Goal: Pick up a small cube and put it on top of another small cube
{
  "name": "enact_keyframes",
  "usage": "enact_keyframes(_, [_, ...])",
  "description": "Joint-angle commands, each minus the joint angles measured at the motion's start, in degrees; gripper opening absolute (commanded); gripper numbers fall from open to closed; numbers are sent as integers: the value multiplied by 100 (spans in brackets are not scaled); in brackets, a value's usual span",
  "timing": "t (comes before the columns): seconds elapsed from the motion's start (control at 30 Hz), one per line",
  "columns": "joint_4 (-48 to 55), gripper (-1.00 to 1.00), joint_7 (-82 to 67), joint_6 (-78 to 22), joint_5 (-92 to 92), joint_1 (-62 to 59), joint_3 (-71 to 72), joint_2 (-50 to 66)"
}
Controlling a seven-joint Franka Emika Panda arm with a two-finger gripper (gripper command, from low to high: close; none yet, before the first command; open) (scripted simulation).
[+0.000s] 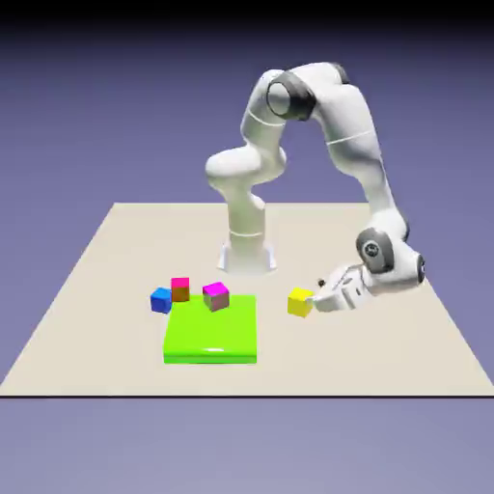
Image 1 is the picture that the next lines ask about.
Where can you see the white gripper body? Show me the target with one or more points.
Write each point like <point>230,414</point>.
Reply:
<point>339,289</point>

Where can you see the small yellow cube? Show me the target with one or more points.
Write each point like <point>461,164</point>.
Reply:
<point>298,303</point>

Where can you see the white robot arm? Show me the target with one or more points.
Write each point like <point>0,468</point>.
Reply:
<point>359,139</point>

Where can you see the small magenta cube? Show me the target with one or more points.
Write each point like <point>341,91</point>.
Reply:
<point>216,296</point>

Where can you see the small pink cube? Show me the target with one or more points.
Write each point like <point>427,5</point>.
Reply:
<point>180,289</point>

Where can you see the small blue cube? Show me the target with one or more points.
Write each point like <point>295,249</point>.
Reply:
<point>161,300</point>

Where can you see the large green box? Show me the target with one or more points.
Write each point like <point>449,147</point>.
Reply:
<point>210,330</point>

